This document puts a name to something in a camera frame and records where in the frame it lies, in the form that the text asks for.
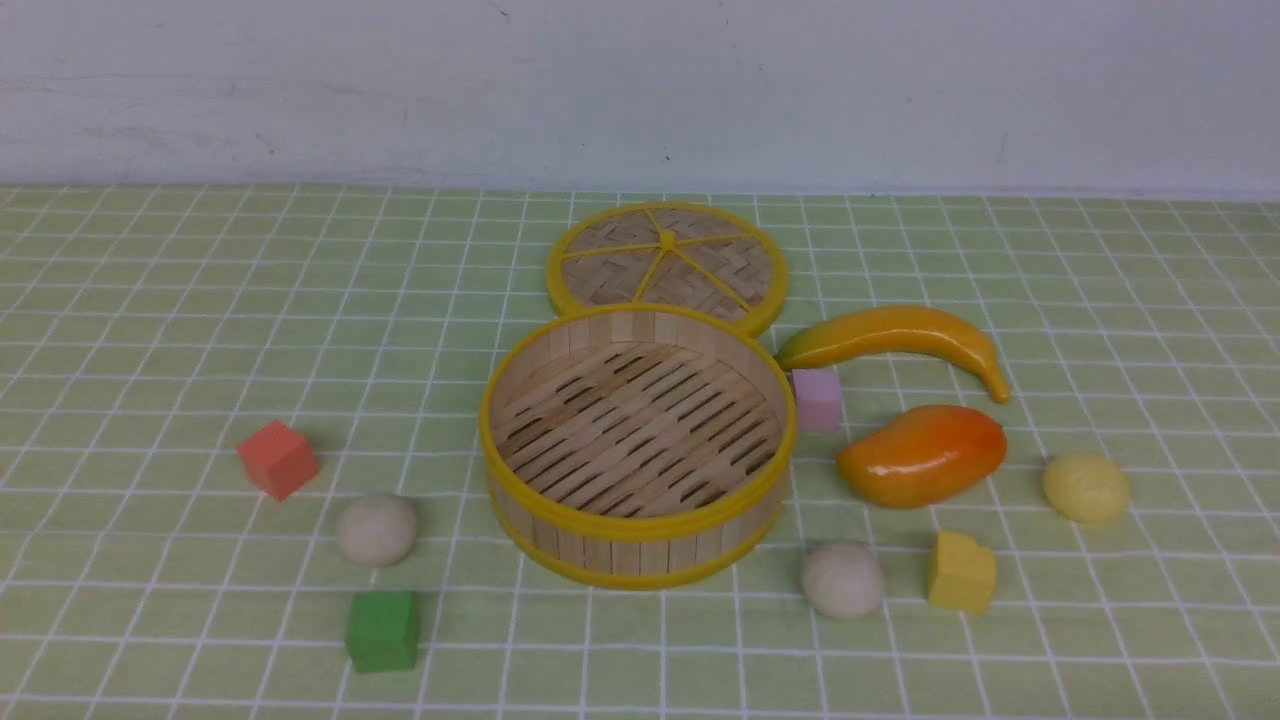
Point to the white bun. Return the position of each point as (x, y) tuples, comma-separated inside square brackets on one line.
[(377, 531), (843, 580)]

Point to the pale yellow bun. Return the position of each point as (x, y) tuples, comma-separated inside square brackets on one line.
[(1086, 488)]

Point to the bamboo steamer tray yellow rim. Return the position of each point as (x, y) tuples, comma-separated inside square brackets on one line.
[(637, 447)]

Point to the woven bamboo steamer lid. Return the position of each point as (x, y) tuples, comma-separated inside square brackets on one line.
[(673, 253)]

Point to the pink wooden cube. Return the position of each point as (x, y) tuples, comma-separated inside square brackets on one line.
[(819, 400)]

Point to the yellow plastic banana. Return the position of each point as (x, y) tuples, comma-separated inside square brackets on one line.
[(907, 329)]

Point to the orange plastic mango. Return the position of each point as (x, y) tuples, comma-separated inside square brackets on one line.
[(924, 456)]

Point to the red wooden cube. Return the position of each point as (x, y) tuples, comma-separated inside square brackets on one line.
[(278, 460)]

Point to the green wooden cube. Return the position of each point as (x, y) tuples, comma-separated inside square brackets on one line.
[(382, 631)]

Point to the yellow wooden block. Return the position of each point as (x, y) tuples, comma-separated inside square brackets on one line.
[(962, 573)]

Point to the green checkered tablecloth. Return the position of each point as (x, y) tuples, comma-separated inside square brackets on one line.
[(147, 331)]

